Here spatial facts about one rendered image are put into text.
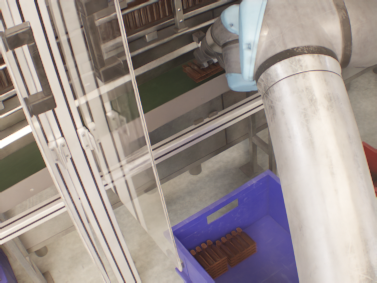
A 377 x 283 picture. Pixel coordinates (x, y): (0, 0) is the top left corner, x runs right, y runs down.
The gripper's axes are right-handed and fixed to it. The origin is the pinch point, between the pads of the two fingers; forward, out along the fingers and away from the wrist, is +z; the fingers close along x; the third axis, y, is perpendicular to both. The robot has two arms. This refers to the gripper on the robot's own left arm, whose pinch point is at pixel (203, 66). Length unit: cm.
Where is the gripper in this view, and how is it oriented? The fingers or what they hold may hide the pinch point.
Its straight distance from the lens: 154.5
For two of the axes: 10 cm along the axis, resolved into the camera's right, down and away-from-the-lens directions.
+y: -4.9, -8.7, -0.1
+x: -8.3, 4.7, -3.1
